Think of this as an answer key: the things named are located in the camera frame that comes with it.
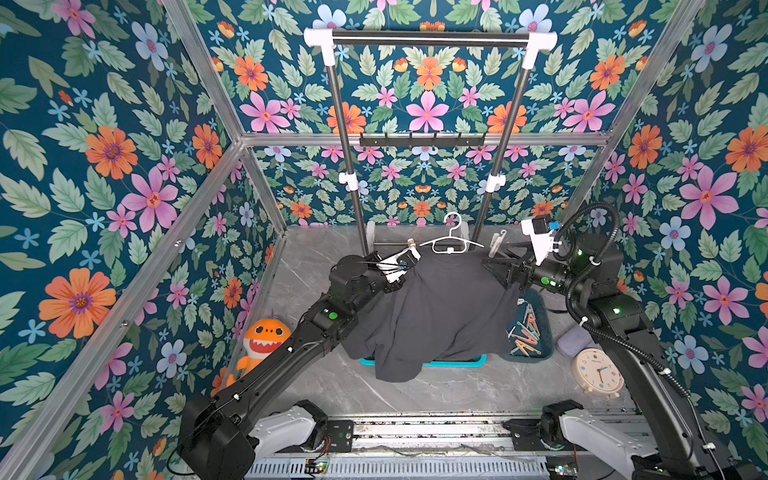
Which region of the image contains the orange shark plush toy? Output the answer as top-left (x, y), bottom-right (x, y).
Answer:
top-left (211, 318), bottom-right (291, 397)

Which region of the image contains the dark teal clothespin tray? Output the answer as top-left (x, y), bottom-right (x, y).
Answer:
top-left (501, 290), bottom-right (554, 363)

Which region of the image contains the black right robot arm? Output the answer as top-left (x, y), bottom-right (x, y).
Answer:
top-left (482, 202), bottom-right (762, 479)

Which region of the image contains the black wall hook rail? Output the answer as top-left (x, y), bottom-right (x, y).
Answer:
top-left (356, 133), bottom-right (486, 149)

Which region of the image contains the white steel clothes rack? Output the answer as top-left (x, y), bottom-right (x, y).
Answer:
top-left (283, 23), bottom-right (566, 239)

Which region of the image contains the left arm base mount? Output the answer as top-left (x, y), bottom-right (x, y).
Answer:
top-left (271, 420), bottom-right (355, 454)

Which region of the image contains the dark grey t-shirt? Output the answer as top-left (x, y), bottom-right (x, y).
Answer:
top-left (342, 250), bottom-right (521, 383)

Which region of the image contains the white plastic hanger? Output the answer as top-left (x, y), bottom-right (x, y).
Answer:
top-left (419, 211), bottom-right (484, 255)

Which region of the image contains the teal laundry basket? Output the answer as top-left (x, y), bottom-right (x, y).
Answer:
top-left (358, 353), bottom-right (488, 370)

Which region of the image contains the white clothespin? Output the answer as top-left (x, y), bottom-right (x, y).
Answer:
top-left (488, 229), bottom-right (507, 258)

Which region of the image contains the beige round clock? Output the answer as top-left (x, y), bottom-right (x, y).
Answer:
top-left (571, 348), bottom-right (625, 398)

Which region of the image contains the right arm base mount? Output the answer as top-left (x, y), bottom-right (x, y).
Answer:
top-left (501, 418), bottom-right (585, 453)

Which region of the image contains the lavender cloth item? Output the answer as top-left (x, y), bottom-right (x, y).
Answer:
top-left (556, 325), bottom-right (593, 359)

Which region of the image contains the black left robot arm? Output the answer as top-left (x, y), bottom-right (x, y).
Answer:
top-left (176, 246), bottom-right (420, 479)

